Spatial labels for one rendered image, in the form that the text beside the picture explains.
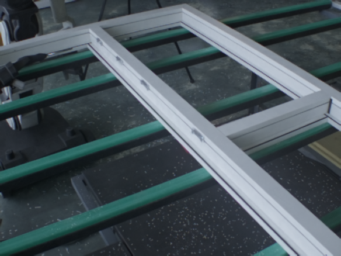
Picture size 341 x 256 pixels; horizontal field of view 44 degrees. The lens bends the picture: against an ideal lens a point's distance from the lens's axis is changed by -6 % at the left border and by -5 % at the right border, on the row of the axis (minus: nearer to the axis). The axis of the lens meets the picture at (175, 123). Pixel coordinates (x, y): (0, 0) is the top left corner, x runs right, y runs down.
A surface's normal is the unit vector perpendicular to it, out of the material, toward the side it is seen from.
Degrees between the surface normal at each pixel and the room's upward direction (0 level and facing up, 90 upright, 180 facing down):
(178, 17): 90
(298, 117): 90
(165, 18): 90
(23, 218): 0
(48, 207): 0
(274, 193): 0
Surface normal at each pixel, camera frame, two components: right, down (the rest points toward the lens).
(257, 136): 0.50, 0.48
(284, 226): -0.87, 0.29
